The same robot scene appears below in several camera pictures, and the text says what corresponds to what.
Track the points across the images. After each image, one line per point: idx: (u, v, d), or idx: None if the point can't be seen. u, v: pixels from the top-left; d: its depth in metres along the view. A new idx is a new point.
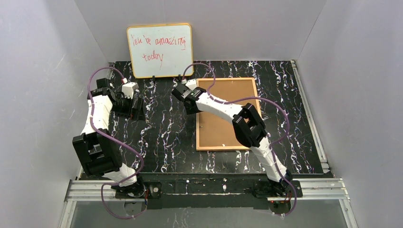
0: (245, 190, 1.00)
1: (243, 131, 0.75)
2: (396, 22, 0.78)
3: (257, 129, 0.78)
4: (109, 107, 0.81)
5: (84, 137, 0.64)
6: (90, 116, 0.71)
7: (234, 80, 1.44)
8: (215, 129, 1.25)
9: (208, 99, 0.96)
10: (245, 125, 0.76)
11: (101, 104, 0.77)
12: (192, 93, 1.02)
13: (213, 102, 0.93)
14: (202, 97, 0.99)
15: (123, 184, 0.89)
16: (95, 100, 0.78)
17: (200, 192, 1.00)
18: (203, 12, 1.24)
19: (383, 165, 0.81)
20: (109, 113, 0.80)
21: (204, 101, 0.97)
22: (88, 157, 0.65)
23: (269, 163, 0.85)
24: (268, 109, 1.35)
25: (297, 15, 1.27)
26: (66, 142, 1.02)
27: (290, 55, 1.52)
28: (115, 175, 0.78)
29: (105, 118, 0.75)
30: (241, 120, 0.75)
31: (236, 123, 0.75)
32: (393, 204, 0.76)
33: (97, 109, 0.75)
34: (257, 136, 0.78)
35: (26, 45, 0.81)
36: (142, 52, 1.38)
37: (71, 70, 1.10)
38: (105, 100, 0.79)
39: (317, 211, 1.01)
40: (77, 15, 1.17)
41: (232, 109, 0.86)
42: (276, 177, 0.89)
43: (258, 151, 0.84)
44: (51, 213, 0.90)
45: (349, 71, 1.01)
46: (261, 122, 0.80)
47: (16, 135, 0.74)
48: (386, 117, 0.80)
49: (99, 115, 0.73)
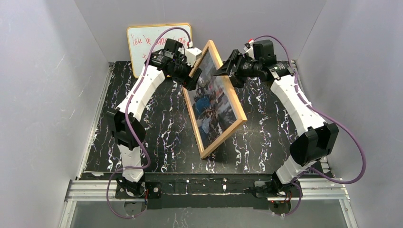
0: (245, 190, 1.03)
1: (306, 148, 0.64)
2: (396, 23, 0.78)
3: (318, 153, 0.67)
4: (158, 83, 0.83)
5: (117, 113, 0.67)
6: (131, 94, 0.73)
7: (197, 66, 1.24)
8: (218, 108, 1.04)
9: (291, 88, 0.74)
10: (314, 143, 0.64)
11: (150, 80, 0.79)
12: (275, 66, 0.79)
13: (294, 95, 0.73)
14: (284, 80, 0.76)
15: (124, 174, 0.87)
16: (148, 72, 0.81)
17: (200, 192, 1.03)
18: (204, 12, 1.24)
19: (383, 165, 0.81)
20: (154, 90, 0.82)
21: (284, 87, 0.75)
22: (113, 128, 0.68)
23: (294, 175, 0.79)
24: (204, 99, 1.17)
25: (297, 15, 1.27)
26: (66, 141, 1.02)
27: (290, 55, 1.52)
28: (127, 156, 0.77)
29: (146, 95, 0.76)
30: (313, 138, 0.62)
31: (307, 137, 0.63)
32: (393, 204, 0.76)
33: (142, 85, 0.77)
34: (312, 158, 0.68)
35: (26, 45, 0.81)
36: (142, 52, 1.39)
37: (71, 69, 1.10)
38: (156, 77, 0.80)
39: (317, 211, 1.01)
40: (77, 15, 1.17)
41: (312, 118, 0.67)
42: (285, 181, 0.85)
43: (293, 167, 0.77)
44: (50, 213, 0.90)
45: (349, 72, 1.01)
46: (329, 149, 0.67)
47: (14, 135, 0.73)
48: (386, 117, 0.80)
49: (139, 95, 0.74)
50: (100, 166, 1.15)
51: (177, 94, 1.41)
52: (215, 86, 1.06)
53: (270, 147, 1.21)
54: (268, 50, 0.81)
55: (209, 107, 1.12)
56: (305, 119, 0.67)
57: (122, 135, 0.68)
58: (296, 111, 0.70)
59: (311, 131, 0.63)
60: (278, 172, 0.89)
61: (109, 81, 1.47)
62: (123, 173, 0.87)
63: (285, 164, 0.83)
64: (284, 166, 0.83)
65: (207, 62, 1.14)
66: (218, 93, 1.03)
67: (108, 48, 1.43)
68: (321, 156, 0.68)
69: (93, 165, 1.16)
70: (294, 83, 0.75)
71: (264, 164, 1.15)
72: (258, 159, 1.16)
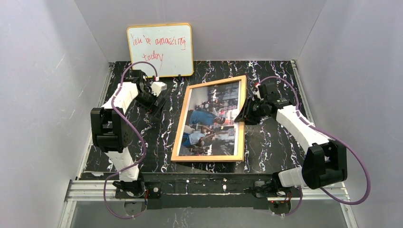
0: (245, 190, 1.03)
1: (315, 166, 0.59)
2: (397, 23, 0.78)
3: (331, 174, 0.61)
4: (134, 95, 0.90)
5: (101, 111, 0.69)
6: (113, 96, 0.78)
7: (216, 85, 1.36)
8: (219, 133, 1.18)
9: (293, 114, 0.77)
10: (322, 160, 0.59)
11: (128, 89, 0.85)
12: (278, 100, 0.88)
13: (297, 119, 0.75)
14: (286, 109, 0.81)
15: (122, 177, 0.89)
16: (124, 85, 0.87)
17: (200, 192, 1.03)
18: (204, 12, 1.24)
19: (383, 165, 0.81)
20: (131, 100, 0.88)
21: (287, 114, 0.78)
22: (98, 128, 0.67)
23: (297, 185, 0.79)
24: (207, 117, 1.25)
25: (297, 15, 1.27)
26: (65, 141, 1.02)
27: (290, 55, 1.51)
28: (118, 158, 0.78)
29: (126, 99, 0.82)
30: (320, 153, 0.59)
31: (312, 152, 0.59)
32: (393, 204, 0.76)
33: (121, 92, 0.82)
34: (327, 181, 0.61)
35: (26, 45, 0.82)
36: (142, 52, 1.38)
37: (71, 70, 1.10)
38: (132, 88, 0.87)
39: (317, 211, 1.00)
40: (77, 15, 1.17)
41: (315, 137, 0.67)
42: (286, 185, 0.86)
43: (299, 180, 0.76)
44: (51, 214, 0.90)
45: (349, 72, 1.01)
46: (342, 170, 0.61)
47: (15, 135, 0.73)
48: (386, 117, 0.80)
49: (121, 97, 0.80)
50: (100, 166, 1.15)
51: (177, 94, 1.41)
52: (226, 114, 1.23)
53: (270, 147, 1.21)
54: (271, 89, 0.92)
55: (209, 126, 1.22)
56: (310, 137, 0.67)
57: (109, 135, 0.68)
58: (300, 132, 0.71)
59: (316, 147, 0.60)
60: (281, 174, 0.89)
61: (109, 81, 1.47)
62: (119, 177, 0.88)
63: (290, 172, 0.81)
64: (290, 175, 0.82)
65: (231, 92, 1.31)
66: (227, 122, 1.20)
67: (108, 48, 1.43)
68: (336, 180, 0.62)
69: (93, 165, 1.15)
70: (296, 109, 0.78)
71: (264, 164, 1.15)
72: (258, 160, 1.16)
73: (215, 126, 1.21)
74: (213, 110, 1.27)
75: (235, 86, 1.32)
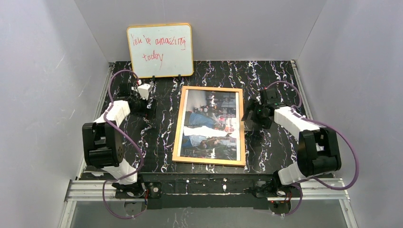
0: (245, 190, 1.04)
1: (308, 151, 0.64)
2: (397, 23, 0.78)
3: (326, 160, 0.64)
4: (126, 111, 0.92)
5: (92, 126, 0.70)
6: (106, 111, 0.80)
7: (215, 91, 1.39)
8: (221, 138, 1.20)
9: (289, 111, 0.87)
10: (312, 144, 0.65)
11: (119, 106, 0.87)
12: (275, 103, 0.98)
13: (291, 115, 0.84)
14: (282, 109, 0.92)
15: (122, 182, 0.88)
16: (116, 103, 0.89)
17: (200, 192, 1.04)
18: (203, 12, 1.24)
19: (383, 165, 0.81)
20: (124, 116, 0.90)
21: (283, 111, 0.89)
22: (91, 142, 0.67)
23: (295, 180, 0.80)
24: (207, 121, 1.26)
25: (297, 15, 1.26)
26: (65, 142, 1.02)
27: (290, 55, 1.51)
28: (115, 171, 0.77)
29: (118, 114, 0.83)
30: (311, 137, 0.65)
31: (303, 136, 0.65)
32: (394, 204, 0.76)
33: (113, 109, 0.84)
34: (322, 168, 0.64)
35: (27, 45, 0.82)
36: (142, 52, 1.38)
37: (71, 70, 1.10)
38: (124, 104, 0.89)
39: (317, 211, 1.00)
40: (77, 14, 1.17)
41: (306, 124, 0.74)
42: (285, 182, 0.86)
43: (296, 172, 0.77)
44: (50, 214, 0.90)
45: (349, 72, 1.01)
46: (335, 155, 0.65)
47: (14, 135, 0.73)
48: (387, 117, 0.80)
49: (113, 111, 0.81)
50: None
51: (177, 94, 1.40)
52: (226, 122, 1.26)
53: (270, 147, 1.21)
54: (271, 93, 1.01)
55: (210, 131, 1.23)
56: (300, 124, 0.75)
57: (102, 150, 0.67)
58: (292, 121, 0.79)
59: (306, 132, 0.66)
60: (281, 172, 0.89)
61: (109, 81, 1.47)
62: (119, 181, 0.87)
63: (288, 167, 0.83)
64: (289, 170, 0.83)
65: (228, 100, 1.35)
66: (227, 129, 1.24)
67: (108, 48, 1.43)
68: (331, 166, 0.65)
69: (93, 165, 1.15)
70: (291, 109, 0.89)
71: (264, 164, 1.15)
72: (258, 160, 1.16)
73: (215, 131, 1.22)
74: (213, 115, 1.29)
75: (233, 97, 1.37)
